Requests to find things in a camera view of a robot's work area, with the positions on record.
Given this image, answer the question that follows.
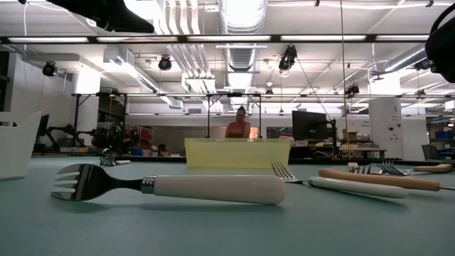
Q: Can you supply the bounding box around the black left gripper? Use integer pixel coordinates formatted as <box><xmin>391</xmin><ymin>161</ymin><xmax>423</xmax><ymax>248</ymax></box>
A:
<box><xmin>45</xmin><ymin>0</ymin><xmax>156</xmax><ymax>33</ymax></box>

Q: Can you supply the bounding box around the white handled metal fork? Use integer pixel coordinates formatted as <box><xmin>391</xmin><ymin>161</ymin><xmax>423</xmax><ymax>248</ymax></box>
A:
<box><xmin>270</xmin><ymin>160</ymin><xmax>410</xmax><ymax>200</ymax></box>
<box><xmin>98</xmin><ymin>151</ymin><xmax>132</xmax><ymax>167</ymax></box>
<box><xmin>50</xmin><ymin>162</ymin><xmax>287</xmax><ymax>206</ymax></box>

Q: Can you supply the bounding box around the overhead LED light bar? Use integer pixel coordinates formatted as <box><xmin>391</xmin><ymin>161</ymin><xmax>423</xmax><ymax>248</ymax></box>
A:
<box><xmin>0</xmin><ymin>33</ymin><xmax>455</xmax><ymax>45</ymax></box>

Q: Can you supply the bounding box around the person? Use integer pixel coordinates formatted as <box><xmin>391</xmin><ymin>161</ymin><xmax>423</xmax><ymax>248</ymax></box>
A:
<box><xmin>224</xmin><ymin>105</ymin><xmax>252</xmax><ymax>139</ymax></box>

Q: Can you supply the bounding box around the white plastic bin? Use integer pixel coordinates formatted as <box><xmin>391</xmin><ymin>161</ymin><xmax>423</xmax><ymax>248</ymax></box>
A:
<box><xmin>0</xmin><ymin>110</ymin><xmax>43</xmax><ymax>181</ymax></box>

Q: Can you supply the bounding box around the yellow plastic bin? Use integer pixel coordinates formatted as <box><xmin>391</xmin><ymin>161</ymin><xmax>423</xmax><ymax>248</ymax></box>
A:
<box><xmin>183</xmin><ymin>137</ymin><xmax>291</xmax><ymax>169</ymax></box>

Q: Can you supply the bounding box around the black computer monitor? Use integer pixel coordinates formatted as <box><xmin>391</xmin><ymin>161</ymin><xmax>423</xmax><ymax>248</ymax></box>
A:
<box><xmin>291</xmin><ymin>110</ymin><xmax>338</xmax><ymax>142</ymax></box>

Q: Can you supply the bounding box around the green table mat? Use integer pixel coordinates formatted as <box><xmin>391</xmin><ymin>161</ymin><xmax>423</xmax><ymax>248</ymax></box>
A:
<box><xmin>0</xmin><ymin>156</ymin><xmax>455</xmax><ymax>256</ymax></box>

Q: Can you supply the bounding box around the background desk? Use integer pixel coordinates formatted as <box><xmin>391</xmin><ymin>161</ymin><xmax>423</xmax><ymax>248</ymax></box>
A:
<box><xmin>339</xmin><ymin>146</ymin><xmax>387</xmax><ymax>160</ymax></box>

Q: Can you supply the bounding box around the white building pillar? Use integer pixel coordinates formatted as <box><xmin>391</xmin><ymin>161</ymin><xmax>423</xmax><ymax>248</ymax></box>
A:
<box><xmin>368</xmin><ymin>76</ymin><xmax>404</xmax><ymax>160</ymax></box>

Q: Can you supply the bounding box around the black background rig frame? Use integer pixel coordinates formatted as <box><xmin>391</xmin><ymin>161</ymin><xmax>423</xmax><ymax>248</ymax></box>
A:
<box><xmin>72</xmin><ymin>92</ymin><xmax>264</xmax><ymax>147</ymax></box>

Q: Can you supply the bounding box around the silver ventilation duct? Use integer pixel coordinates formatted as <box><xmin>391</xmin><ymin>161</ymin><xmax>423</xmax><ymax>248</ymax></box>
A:
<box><xmin>217</xmin><ymin>0</ymin><xmax>268</xmax><ymax>112</ymax></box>

